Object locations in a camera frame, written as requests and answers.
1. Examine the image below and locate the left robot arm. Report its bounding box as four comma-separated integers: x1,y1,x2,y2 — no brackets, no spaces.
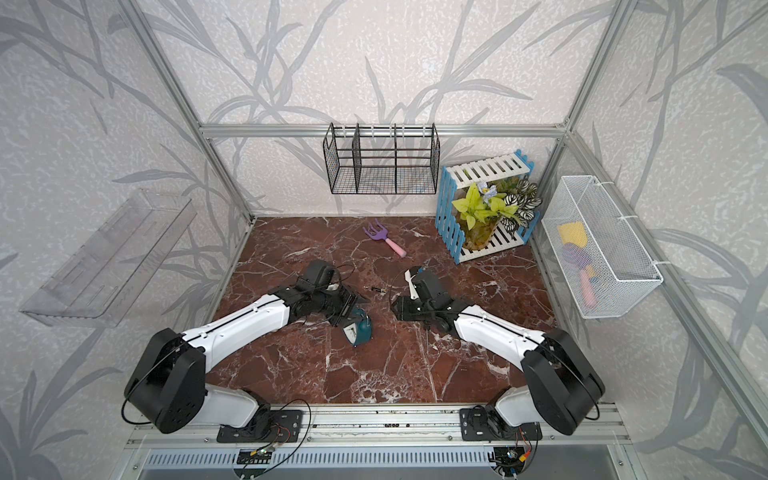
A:
124,260,372,443

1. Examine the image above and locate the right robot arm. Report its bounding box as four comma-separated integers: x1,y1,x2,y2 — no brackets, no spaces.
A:
391,266,605,440

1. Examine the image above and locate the green potted plant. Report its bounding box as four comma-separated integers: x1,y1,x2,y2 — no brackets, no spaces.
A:
452,176,542,251

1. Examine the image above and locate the blue white slatted crate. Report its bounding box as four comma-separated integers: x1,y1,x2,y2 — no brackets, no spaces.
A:
435,150,540,264

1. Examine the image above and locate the yellow sponge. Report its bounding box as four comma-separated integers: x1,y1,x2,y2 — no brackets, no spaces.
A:
557,221,588,248

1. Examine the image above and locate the white mesh basket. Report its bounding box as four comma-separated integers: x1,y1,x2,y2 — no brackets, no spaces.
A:
543,175,663,319

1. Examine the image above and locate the purple rake pink handle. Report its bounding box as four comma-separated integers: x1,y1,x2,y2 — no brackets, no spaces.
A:
363,219,407,258

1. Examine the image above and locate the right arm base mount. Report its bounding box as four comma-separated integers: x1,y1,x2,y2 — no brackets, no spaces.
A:
459,387,543,442

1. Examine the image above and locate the aluminium front rail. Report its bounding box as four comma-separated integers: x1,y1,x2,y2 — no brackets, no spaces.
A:
125,403,632,449

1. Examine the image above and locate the black wire basket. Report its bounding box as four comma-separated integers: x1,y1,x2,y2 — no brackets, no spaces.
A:
322,124,441,195

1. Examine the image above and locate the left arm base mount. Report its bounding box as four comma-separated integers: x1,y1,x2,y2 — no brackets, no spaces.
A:
216,389,303,444

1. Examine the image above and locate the purple trowel pink handle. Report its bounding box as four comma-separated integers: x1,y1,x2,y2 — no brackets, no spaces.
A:
562,243,597,309

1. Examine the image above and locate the clear plastic wall shelf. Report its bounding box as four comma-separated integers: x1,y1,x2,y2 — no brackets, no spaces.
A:
20,188,197,328

